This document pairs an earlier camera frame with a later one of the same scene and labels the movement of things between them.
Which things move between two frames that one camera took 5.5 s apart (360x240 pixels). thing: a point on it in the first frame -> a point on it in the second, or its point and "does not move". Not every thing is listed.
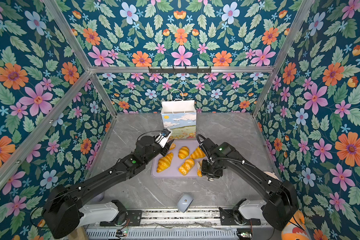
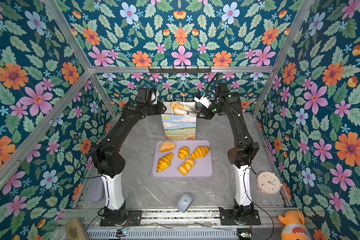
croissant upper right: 197,153 does not move
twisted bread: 186,165 does not move
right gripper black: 204,172 -> 207,116
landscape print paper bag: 180,117 does not move
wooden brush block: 79,233 does not move
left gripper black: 167,146 -> 160,108
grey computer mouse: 184,203 does not move
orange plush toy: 295,229 does not move
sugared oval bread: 199,171 -> 178,109
